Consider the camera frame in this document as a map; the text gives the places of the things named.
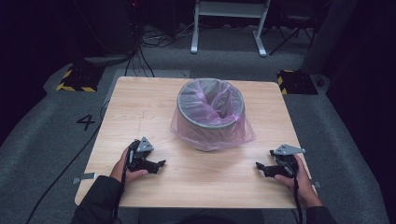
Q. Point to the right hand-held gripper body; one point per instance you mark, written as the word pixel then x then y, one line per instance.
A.
pixel 286 165

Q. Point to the black tripod stand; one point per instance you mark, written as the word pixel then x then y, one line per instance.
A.
pixel 294 31

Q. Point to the person's right hand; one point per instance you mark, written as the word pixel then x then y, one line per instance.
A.
pixel 306 186

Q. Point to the grey tape strip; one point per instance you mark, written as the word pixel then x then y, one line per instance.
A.
pixel 84 178
pixel 316 184

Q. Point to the dark equipment with red light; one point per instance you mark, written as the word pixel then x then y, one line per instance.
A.
pixel 134 18

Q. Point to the green plastic trash bin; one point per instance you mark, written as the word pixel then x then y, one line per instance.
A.
pixel 205 124

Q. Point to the person's left hand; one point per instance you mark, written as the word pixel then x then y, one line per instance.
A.
pixel 120 172

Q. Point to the black yellow striped base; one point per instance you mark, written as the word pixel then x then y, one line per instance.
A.
pixel 299 82
pixel 81 79

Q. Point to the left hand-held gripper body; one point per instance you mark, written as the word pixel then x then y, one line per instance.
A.
pixel 138 155

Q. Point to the grey pillar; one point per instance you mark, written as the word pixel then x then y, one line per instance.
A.
pixel 327 37

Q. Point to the pink plastic bag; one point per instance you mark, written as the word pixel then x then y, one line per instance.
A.
pixel 246 133

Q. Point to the white metal desk frame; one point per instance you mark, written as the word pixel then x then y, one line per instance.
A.
pixel 230 10

